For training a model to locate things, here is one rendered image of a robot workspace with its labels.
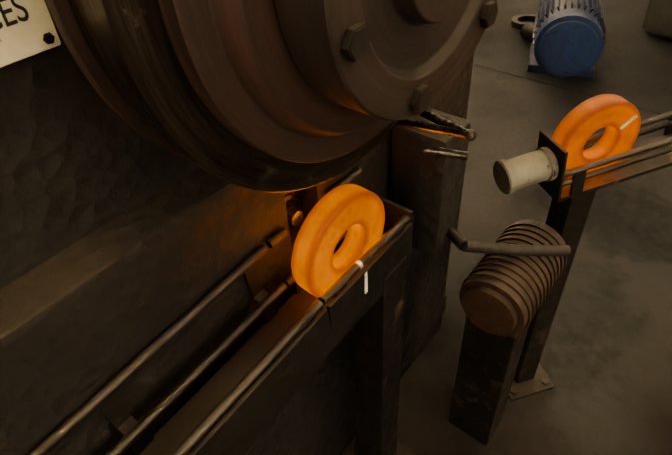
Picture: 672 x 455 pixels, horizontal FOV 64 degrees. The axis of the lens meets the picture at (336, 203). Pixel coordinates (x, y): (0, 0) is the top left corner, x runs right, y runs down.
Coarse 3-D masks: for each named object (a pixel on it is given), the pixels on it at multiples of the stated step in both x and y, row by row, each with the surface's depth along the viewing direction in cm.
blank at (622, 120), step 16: (608, 96) 87; (576, 112) 87; (592, 112) 85; (608, 112) 86; (624, 112) 87; (560, 128) 89; (576, 128) 86; (592, 128) 87; (608, 128) 92; (624, 128) 90; (560, 144) 89; (576, 144) 89; (608, 144) 93; (624, 144) 92; (576, 160) 91; (592, 160) 92
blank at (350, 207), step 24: (336, 192) 66; (360, 192) 67; (312, 216) 64; (336, 216) 64; (360, 216) 68; (384, 216) 74; (312, 240) 64; (336, 240) 66; (360, 240) 72; (312, 264) 64; (336, 264) 71; (312, 288) 67
